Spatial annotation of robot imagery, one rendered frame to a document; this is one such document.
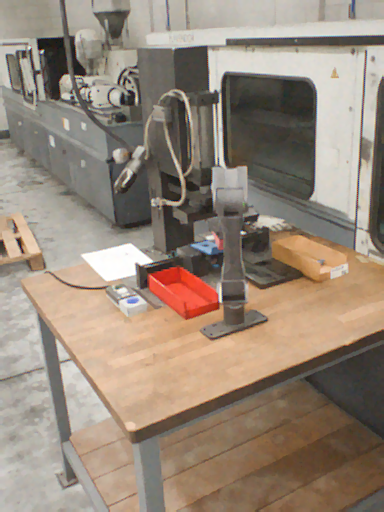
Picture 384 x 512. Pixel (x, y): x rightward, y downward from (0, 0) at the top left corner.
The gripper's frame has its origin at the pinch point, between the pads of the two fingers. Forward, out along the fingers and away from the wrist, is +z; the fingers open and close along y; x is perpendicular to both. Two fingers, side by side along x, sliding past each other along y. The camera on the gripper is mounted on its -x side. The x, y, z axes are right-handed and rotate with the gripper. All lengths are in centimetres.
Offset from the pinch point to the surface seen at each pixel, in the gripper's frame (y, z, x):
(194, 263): 2.5, 7.7, 7.4
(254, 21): 385, 105, -294
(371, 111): 9, -38, -58
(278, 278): -17.4, 2.4, -12.9
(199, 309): -20.8, 0.6, 19.7
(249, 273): -9.2, 6.3, -7.6
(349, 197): 7, -1, -63
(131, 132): 271, 142, -100
